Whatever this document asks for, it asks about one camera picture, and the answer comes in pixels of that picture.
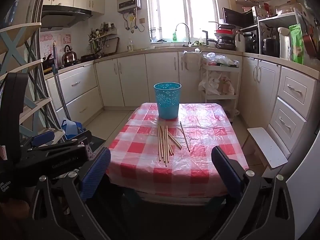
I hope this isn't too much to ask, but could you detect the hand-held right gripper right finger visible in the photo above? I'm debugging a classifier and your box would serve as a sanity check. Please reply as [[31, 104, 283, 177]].
[[211, 145, 297, 240]]

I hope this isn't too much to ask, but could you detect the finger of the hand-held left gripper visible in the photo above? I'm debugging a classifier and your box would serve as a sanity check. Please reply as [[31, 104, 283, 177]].
[[21, 129, 93, 153], [17, 144, 89, 180]]

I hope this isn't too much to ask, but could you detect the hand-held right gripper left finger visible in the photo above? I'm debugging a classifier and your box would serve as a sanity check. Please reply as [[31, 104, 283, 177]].
[[32, 147, 130, 240]]

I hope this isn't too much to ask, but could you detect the wooden chopstick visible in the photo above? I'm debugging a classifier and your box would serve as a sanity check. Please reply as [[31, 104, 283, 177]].
[[180, 121, 191, 153]]

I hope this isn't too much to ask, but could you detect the pile of wooden chopsticks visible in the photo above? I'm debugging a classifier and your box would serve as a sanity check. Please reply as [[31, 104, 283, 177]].
[[157, 125, 182, 167]]

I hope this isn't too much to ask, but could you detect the blue flower-pattern bucket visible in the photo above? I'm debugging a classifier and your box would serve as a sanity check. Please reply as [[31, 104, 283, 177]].
[[153, 82, 182, 120]]

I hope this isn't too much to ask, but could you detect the person's left hand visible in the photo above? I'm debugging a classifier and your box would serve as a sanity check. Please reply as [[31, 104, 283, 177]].
[[0, 197, 30, 233]]

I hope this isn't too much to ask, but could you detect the blue and white plastic bag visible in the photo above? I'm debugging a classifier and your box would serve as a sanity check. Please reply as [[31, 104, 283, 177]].
[[61, 120, 84, 139]]

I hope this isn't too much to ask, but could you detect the white step stool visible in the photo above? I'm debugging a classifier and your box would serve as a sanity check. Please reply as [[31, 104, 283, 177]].
[[241, 127, 289, 169]]

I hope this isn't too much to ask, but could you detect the white two-drawer base cabinet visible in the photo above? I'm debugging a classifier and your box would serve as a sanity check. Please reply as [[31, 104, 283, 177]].
[[46, 64, 104, 128]]

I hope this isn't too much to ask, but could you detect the red checked plastic tablecloth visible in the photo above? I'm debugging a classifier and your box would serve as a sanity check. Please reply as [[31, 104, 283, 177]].
[[106, 102, 249, 198]]

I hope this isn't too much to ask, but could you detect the white rolling cart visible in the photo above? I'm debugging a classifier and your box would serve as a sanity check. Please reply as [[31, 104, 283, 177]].
[[201, 52, 242, 120]]

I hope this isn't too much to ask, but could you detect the black wok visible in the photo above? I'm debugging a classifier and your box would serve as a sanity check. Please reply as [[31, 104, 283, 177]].
[[41, 55, 57, 70]]

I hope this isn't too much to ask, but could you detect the white appliance side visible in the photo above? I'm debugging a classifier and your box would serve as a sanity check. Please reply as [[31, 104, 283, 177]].
[[285, 130, 320, 240]]

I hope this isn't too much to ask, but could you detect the steel kettle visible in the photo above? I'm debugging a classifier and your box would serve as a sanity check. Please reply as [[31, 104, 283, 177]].
[[61, 45, 78, 65]]

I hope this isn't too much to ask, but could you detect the black frying pan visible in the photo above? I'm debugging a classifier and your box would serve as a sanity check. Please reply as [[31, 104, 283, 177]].
[[80, 52, 100, 62]]

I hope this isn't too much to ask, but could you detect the white base cabinet run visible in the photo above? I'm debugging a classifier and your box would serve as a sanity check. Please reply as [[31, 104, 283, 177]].
[[94, 51, 204, 108]]

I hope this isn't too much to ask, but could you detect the white base cabinet with drawers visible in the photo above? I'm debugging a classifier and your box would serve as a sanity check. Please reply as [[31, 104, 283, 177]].
[[241, 56, 320, 155]]

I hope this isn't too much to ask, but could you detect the dark cutting board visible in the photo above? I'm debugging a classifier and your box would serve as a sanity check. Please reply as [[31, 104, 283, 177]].
[[104, 37, 120, 55]]

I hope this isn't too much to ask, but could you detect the wooden folding shelf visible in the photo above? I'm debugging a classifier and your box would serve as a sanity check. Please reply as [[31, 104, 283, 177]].
[[0, 22, 54, 138]]

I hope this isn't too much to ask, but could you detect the white hanging bin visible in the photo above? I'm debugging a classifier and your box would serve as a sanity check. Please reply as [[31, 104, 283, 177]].
[[180, 50, 202, 71]]

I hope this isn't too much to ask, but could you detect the black range hood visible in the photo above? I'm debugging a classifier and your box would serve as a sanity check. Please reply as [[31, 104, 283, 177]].
[[40, 5, 93, 29]]

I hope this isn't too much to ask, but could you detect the white plastic jug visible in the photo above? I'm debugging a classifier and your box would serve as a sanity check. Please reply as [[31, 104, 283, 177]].
[[235, 31, 247, 53]]

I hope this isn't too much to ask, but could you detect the stack of pans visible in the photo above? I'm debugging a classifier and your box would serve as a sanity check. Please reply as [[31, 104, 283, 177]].
[[209, 21, 237, 50]]

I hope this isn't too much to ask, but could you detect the black toaster oven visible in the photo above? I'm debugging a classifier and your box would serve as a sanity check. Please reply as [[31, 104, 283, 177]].
[[241, 26, 260, 54]]

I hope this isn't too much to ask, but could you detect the black pot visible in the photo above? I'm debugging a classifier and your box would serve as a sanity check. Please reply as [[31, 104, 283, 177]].
[[261, 37, 280, 57]]

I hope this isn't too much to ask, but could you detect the chrome kitchen faucet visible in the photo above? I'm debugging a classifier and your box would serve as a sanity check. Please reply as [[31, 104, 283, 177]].
[[175, 22, 192, 47]]

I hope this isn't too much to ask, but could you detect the white thermos pot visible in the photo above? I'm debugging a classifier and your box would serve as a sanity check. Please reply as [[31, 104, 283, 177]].
[[277, 27, 292, 60]]

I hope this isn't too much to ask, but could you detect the green packet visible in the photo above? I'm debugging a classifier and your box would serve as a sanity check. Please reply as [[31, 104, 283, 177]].
[[289, 24, 304, 64]]

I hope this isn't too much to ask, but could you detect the copper pan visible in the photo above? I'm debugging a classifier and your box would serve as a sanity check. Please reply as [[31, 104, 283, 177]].
[[302, 25, 320, 58]]

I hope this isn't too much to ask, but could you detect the black microwave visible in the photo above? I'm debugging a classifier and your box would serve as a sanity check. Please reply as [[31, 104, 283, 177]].
[[222, 6, 258, 28]]

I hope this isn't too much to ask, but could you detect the white storage rack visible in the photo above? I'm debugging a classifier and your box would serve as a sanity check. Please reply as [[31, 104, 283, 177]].
[[257, 10, 308, 58]]

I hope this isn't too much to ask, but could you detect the kitchen window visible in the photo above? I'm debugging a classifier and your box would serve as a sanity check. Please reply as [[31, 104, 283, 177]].
[[146, 0, 223, 43]]

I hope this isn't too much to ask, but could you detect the steel pot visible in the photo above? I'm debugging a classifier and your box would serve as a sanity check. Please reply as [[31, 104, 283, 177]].
[[275, 4, 298, 15]]

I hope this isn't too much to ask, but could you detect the grey mop handle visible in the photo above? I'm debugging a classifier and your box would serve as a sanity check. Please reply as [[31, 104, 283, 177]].
[[51, 41, 72, 123]]

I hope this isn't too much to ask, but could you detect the grey metal tube frame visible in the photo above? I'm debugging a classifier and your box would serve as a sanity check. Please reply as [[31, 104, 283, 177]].
[[27, 0, 65, 135]]

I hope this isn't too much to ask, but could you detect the pink wall poster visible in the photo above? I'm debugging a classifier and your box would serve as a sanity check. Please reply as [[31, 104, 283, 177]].
[[40, 34, 73, 63]]

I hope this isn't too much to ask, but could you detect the wall utensil rack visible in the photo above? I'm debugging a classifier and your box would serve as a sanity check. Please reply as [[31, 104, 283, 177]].
[[87, 22, 118, 55]]

